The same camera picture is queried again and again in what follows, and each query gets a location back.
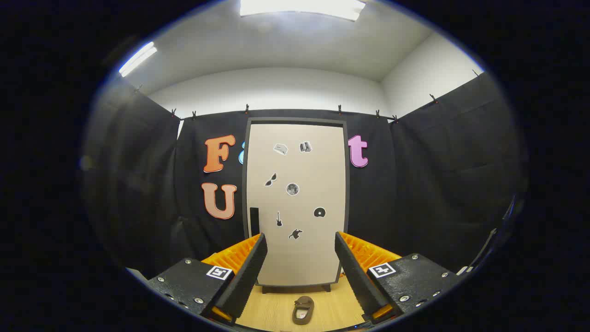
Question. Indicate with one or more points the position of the dark grey shoe cabinet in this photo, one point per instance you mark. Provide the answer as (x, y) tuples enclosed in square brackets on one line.
[(295, 120)]

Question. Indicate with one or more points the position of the black backdrop cloth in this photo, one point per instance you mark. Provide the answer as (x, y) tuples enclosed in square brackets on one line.
[(415, 184)]

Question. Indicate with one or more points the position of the brown fuzzy shoe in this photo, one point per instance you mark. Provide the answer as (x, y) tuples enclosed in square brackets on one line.
[(303, 310)]

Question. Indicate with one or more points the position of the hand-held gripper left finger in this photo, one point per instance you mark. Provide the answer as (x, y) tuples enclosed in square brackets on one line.
[(249, 272)]

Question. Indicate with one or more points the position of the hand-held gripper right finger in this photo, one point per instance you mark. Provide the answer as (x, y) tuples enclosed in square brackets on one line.
[(352, 276)]

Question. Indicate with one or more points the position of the black angled stand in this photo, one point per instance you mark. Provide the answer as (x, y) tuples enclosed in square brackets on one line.
[(487, 244)]

